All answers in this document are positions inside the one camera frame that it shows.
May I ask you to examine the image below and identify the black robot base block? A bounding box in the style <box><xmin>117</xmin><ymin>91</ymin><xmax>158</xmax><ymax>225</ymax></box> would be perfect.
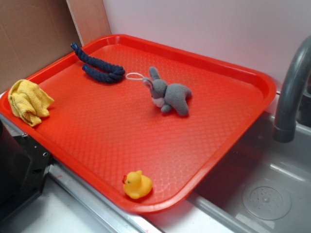
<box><xmin>0</xmin><ymin>122</ymin><xmax>52</xmax><ymax>223</ymax></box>

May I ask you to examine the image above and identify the red plastic tray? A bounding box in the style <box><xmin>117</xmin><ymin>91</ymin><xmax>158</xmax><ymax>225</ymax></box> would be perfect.
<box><xmin>0</xmin><ymin>35</ymin><xmax>276</xmax><ymax>214</ymax></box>

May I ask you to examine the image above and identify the gray plush bunny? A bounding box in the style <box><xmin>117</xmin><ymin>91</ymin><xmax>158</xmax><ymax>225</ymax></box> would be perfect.
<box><xmin>125</xmin><ymin>67</ymin><xmax>193</xmax><ymax>117</ymax></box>

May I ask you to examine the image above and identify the yellow rubber duck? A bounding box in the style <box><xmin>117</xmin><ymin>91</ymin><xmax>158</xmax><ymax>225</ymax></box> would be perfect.
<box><xmin>122</xmin><ymin>170</ymin><xmax>153</xmax><ymax>200</ymax></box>

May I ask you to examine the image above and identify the yellow folded cloth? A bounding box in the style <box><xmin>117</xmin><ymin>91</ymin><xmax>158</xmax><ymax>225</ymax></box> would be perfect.
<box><xmin>8</xmin><ymin>79</ymin><xmax>54</xmax><ymax>127</ymax></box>

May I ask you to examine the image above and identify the gray plastic sink basin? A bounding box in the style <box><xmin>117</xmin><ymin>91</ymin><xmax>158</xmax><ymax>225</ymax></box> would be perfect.
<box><xmin>147</xmin><ymin>114</ymin><xmax>311</xmax><ymax>233</ymax></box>

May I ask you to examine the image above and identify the gray sink faucet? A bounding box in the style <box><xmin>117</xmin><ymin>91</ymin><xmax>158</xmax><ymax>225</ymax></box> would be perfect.
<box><xmin>273</xmin><ymin>36</ymin><xmax>311</xmax><ymax>143</ymax></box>

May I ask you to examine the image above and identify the brown cardboard panel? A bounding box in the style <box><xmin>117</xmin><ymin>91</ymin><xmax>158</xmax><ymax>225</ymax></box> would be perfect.
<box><xmin>0</xmin><ymin>0</ymin><xmax>111</xmax><ymax>92</ymax></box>

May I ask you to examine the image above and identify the dark blue rope toy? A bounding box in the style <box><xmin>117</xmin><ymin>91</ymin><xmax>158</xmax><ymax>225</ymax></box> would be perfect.
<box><xmin>70</xmin><ymin>42</ymin><xmax>125</xmax><ymax>84</ymax></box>

